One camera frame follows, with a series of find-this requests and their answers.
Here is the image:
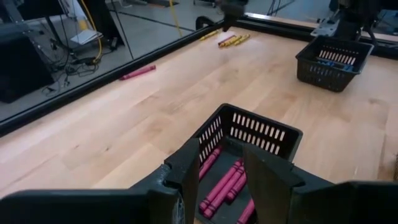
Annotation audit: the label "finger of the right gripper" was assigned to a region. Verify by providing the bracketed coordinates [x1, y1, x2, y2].
[222, 14, 239, 33]

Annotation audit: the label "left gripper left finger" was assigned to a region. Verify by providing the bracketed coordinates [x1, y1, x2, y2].
[164, 138, 200, 224]

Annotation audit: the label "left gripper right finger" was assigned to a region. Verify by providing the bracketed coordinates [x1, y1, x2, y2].
[244, 144, 304, 224]

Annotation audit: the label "black slotted plastic basket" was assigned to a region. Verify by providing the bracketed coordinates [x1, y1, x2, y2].
[295, 35, 374, 93]
[164, 103, 304, 224]

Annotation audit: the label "yellow crayon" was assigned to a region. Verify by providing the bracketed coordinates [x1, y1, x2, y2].
[200, 29, 220, 42]
[233, 33, 251, 47]
[222, 35, 243, 48]

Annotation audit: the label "white paper sheet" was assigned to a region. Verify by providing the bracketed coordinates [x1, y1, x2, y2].
[70, 29, 101, 47]

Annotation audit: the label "black equipment box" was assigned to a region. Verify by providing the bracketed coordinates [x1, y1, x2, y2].
[0, 27, 56, 104]

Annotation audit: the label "black desk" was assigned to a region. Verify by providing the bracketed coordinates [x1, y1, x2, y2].
[0, 0, 68, 19]

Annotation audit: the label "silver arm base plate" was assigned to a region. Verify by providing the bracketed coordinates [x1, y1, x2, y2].
[310, 11, 346, 38]

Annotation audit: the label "black post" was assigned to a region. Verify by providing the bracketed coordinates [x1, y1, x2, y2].
[77, 0, 126, 50]

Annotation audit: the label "yellow floor cable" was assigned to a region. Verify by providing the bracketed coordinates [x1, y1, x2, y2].
[79, 0, 104, 65]

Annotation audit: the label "black table frame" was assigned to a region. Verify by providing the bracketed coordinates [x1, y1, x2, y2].
[0, 12, 398, 138]

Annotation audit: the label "tangled black floor cables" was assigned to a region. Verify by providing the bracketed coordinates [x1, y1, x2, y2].
[40, 54, 105, 96]

